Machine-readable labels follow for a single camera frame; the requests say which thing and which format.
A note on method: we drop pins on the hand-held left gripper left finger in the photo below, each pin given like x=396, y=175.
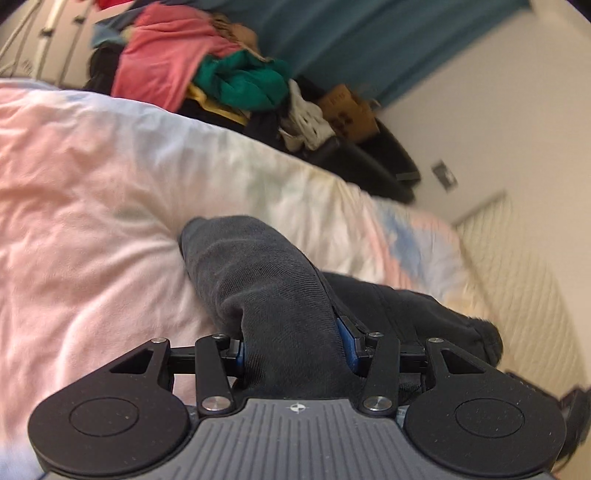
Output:
x=214, y=369

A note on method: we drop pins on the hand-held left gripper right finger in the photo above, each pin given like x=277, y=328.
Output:
x=348, y=341

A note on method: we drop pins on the black garment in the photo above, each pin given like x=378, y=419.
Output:
x=258, y=286

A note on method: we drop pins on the cream quilted headboard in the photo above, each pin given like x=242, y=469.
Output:
x=531, y=286

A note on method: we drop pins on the black armchair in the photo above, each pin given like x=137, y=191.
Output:
x=374, y=170

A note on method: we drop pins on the bed with pastel duvet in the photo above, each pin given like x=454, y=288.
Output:
x=92, y=207

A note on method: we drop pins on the white cloth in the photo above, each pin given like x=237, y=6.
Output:
x=307, y=120

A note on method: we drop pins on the brown paper bag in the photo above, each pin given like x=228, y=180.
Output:
x=348, y=113

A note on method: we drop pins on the yellow cloth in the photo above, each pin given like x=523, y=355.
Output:
x=217, y=108

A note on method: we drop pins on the green cloth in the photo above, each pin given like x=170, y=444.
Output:
x=244, y=83

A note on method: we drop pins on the teal curtain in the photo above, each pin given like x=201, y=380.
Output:
x=360, y=41

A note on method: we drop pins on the pink cloth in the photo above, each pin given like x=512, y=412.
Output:
x=161, y=55

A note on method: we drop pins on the tan cloth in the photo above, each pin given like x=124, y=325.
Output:
x=235, y=32

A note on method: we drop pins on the garment steamer stand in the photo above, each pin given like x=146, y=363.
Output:
x=46, y=37

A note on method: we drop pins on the red cloth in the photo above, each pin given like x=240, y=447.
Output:
x=113, y=3

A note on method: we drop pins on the grey wall socket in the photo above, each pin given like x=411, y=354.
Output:
x=444, y=174

